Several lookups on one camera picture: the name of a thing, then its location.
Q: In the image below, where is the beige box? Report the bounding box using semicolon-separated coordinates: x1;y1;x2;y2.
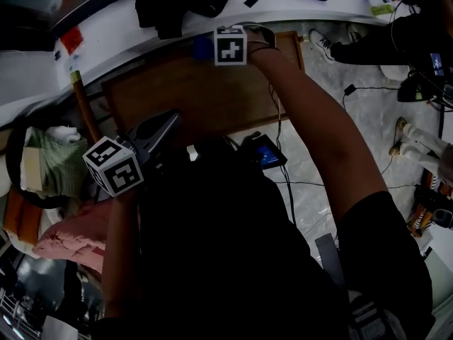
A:
20;146;45;191

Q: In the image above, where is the person's black shirt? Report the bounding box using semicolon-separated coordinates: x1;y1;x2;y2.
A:
86;136;436;340

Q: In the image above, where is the pink quilt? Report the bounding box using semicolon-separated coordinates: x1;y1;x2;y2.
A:
32;200;142;276

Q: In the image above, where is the black device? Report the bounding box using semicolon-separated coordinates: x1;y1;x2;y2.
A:
396;69;447;103

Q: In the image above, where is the black backpack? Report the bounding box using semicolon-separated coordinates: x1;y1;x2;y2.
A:
133;0;241;41

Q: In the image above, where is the black cable with adapter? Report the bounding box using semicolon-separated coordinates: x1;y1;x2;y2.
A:
341;83;401;111

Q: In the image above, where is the blue cloth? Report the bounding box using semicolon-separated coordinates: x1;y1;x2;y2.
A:
192;35;216;61

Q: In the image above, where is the person's grey backpack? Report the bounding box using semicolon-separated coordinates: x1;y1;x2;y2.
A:
314;232;403;340

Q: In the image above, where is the white towel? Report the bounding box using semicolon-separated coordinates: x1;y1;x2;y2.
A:
45;125;81;144

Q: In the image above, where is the orange striped box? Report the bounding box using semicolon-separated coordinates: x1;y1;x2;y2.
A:
406;170;453;239

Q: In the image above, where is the person's left forearm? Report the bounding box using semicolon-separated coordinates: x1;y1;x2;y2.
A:
101;188;142;320

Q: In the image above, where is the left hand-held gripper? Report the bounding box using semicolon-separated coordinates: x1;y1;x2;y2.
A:
82;108;183;198

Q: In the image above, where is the white pillow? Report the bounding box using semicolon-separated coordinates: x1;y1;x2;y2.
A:
0;152;13;198

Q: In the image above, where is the blue-screen tablet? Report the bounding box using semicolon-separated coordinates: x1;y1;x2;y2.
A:
243;132;288;171

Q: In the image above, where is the orange cushion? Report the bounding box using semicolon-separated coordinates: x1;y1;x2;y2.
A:
2;186;45;247

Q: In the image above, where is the black round laundry basket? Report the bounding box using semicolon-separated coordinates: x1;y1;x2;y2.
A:
5;118;93;210

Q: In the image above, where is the red packet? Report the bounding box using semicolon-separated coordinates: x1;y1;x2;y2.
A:
59;26;85;55

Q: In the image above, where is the green knitted blanket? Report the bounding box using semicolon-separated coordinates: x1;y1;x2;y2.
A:
24;129;89;200

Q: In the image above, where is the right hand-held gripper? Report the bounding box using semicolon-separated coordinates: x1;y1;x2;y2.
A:
213;22;277;67

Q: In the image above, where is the person's right forearm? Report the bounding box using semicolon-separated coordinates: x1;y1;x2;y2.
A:
246;46;389;228

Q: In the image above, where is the green snack packet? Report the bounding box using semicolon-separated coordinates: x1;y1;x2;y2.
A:
369;4;394;17

